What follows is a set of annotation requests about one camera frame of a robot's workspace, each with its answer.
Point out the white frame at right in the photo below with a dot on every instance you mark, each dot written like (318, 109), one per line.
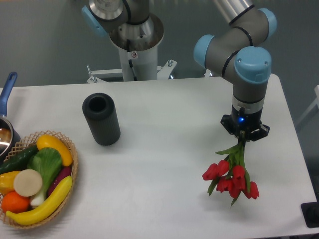
(309, 112)

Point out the black device at edge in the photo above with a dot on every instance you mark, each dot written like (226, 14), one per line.
(311, 214)

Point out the red tulip bouquet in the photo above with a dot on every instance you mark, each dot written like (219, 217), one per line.
(230, 175)

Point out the long yellow squash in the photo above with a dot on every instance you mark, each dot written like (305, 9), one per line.
(49, 206)

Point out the small yellow pepper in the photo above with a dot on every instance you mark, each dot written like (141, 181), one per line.
(7, 182)

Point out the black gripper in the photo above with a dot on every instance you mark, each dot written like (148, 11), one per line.
(244, 122)

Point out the beige round slice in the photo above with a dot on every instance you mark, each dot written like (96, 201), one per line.
(27, 183)

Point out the woven wicker basket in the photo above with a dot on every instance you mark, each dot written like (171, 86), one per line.
(29, 141)

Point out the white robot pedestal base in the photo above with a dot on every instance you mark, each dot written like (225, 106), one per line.
(137, 46)

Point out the dark green cucumber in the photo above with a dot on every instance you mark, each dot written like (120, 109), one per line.
(18, 161)

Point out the dark grey ribbed vase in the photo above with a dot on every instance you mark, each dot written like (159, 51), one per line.
(100, 113)

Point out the green bok choy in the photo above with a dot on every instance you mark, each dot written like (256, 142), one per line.
(48, 163)

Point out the orange fruit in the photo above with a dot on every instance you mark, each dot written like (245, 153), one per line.
(15, 203)

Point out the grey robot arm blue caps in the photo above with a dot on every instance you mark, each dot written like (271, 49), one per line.
(236, 56)

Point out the yellow squash upper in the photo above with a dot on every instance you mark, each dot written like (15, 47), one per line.
(50, 141)

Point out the purple eggplant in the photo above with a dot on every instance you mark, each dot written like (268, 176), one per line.
(64, 172)

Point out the blue handled saucepan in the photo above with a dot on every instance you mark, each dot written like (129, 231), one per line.
(8, 136)

